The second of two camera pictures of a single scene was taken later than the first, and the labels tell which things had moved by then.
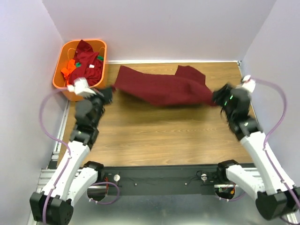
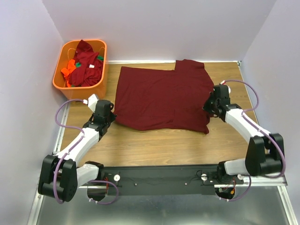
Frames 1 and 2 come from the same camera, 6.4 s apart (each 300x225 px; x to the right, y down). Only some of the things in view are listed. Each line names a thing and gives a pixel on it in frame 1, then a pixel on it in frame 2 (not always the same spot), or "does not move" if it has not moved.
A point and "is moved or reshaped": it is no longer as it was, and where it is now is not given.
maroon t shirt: (186, 87) is moved or reshaped
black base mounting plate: (175, 180) does not move
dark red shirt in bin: (91, 68) does not move
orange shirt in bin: (71, 67) does not move
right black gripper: (225, 90) → (206, 107)
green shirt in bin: (78, 64) does not move
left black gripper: (107, 93) → (112, 116)
